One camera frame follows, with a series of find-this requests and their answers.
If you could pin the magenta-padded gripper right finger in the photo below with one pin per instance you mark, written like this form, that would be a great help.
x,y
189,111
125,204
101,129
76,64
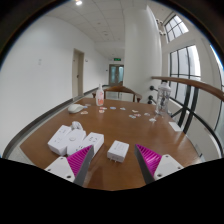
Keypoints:
x,y
166,165

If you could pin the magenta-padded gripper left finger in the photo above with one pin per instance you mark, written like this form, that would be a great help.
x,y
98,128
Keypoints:
x,y
61,166

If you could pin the white block charger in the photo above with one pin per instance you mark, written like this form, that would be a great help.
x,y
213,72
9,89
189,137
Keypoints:
x,y
118,151

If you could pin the white power strip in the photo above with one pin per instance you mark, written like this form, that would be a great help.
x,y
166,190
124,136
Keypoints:
x,y
88,142
59,140

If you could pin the white paper card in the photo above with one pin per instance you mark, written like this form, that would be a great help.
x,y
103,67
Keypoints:
x,y
175,126

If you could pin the small round paper sticker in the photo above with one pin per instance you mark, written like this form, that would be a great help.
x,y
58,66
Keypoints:
x,y
132,116
103,108
113,107
84,112
122,108
152,119
101,111
134,111

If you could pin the white computer mouse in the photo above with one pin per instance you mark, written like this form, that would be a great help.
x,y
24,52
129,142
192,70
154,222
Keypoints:
x,y
75,108

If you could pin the clear plastic water bottle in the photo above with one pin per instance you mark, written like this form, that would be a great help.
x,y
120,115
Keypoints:
x,y
163,100

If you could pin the white pump bottle orange label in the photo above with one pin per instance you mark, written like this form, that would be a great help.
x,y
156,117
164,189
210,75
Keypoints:
x,y
99,98

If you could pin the wood-topped black metal railing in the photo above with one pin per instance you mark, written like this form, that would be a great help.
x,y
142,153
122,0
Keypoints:
x,y
196,83

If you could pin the wooden armchair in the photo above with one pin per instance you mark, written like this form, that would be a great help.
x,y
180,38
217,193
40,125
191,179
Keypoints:
x,y
121,88

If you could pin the grey side door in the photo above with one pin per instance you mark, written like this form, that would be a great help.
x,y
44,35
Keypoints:
x,y
77,75

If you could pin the tall arched grid window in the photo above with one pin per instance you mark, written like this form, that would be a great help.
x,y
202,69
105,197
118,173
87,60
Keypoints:
x,y
185,70

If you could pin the glass double door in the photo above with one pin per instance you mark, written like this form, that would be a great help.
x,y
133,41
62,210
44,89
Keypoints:
x,y
116,75

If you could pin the green exit sign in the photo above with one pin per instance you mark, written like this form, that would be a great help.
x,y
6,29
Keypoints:
x,y
117,59

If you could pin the small upper grid window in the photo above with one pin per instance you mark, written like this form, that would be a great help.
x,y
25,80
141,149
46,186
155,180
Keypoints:
x,y
176,28

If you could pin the round ceiling light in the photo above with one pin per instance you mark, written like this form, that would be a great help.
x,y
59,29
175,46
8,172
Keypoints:
x,y
78,2

